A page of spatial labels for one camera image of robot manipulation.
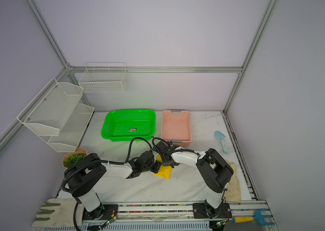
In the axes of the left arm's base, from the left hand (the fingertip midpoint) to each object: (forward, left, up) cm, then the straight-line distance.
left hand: (160, 164), depth 90 cm
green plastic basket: (+32, +29, 0) cm, 43 cm away
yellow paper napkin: (-5, -3, 0) cm, 5 cm away
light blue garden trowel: (+22, -44, +1) cm, 49 cm away
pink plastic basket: (+33, -11, -2) cm, 35 cm away
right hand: (+2, -5, 0) cm, 5 cm away
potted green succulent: (-2, +51, +11) cm, 52 cm away
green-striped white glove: (-26, +52, -1) cm, 58 cm away
